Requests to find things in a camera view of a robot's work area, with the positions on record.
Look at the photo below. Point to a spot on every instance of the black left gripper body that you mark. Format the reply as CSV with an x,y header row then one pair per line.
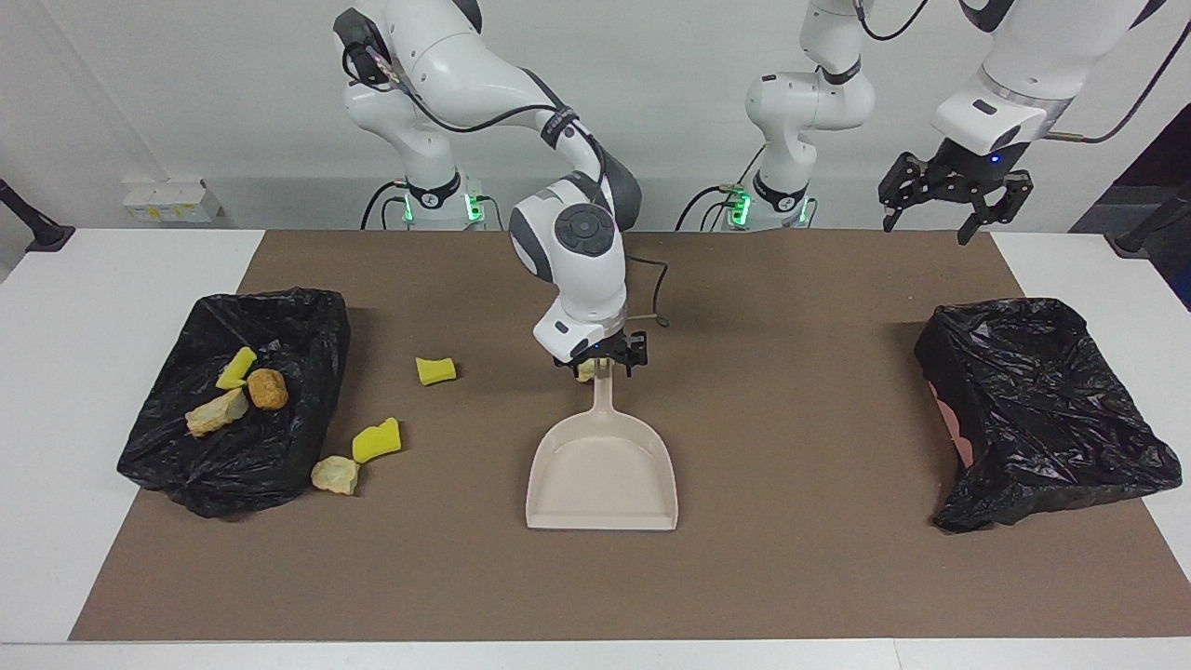
x,y
972,172

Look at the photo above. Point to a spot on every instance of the small curled yellow sponge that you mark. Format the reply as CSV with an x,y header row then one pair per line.
x,y
435,371

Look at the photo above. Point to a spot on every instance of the large yellow sponge piece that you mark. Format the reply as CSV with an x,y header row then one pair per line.
x,y
377,441

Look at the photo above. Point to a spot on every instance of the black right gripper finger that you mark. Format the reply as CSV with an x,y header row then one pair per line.
x,y
575,364
638,355

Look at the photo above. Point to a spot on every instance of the beige plastic dustpan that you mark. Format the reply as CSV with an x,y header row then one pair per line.
x,y
600,475

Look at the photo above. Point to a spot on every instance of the tan crusty foam chunk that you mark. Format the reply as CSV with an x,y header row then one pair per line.
x,y
335,475

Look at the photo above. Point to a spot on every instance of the pale wedge foam chunk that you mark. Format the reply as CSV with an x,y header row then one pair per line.
x,y
216,413

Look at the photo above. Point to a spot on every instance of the pale yellowish foam chunk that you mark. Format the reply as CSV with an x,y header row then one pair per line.
x,y
585,374

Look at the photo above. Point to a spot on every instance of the black bag over pink bin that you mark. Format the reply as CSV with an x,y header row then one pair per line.
x,y
1042,409

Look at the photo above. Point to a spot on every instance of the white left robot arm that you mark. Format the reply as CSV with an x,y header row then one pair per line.
x,y
809,102

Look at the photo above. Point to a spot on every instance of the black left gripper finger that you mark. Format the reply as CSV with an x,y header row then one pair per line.
x,y
907,181
1012,191

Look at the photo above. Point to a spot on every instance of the yellow and green sponge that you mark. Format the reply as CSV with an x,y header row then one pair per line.
x,y
237,368

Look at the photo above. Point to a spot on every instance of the black stand foot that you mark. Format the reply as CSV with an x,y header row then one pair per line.
x,y
1140,240
46,237

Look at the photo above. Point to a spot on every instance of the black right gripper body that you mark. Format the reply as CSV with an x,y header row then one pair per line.
x,y
609,349

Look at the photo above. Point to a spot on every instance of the brown bread roll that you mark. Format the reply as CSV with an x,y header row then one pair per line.
x,y
268,389

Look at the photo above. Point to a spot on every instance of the brown table mat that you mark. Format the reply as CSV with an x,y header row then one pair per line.
x,y
595,577

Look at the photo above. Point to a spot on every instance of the white wall socket box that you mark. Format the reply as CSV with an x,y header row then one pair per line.
x,y
172,203

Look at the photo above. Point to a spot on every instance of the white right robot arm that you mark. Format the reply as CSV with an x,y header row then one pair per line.
x,y
577,270

